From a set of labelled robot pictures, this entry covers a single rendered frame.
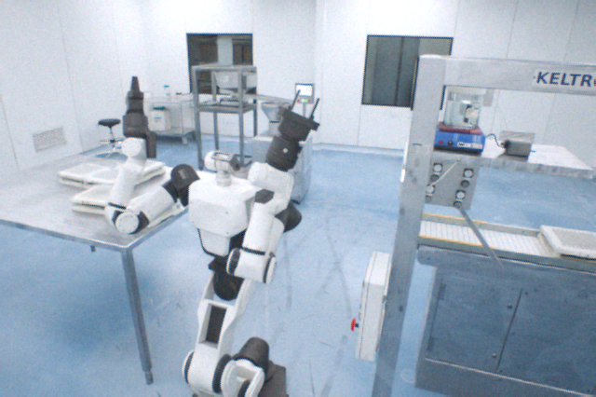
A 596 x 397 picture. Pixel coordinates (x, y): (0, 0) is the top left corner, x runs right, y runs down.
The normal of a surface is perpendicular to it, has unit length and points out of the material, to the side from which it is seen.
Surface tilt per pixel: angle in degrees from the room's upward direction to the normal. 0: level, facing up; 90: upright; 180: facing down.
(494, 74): 90
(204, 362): 47
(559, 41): 90
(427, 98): 90
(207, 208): 90
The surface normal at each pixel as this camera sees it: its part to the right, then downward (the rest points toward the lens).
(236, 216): 0.27, 0.29
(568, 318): -0.31, 0.35
